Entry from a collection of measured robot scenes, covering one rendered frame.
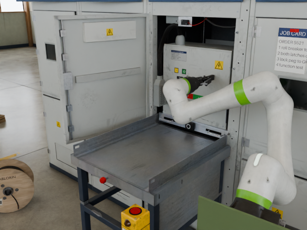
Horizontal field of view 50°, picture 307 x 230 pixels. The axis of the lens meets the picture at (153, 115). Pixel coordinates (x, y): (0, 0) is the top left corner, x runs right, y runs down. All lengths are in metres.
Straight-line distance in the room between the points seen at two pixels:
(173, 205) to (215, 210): 0.56
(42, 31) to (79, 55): 1.21
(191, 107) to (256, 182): 0.54
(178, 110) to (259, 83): 0.41
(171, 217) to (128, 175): 0.30
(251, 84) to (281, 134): 0.25
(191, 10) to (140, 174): 0.96
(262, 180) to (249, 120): 0.67
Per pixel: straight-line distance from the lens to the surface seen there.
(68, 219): 2.85
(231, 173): 2.05
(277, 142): 1.49
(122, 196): 2.82
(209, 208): 1.16
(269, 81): 1.46
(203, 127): 2.09
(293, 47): 1.70
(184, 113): 1.61
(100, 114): 2.13
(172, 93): 1.62
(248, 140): 1.89
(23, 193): 2.99
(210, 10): 1.91
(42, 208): 3.03
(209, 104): 1.56
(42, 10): 3.14
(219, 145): 1.92
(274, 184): 1.27
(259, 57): 1.77
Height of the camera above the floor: 1.65
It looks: 19 degrees down
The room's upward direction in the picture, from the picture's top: straight up
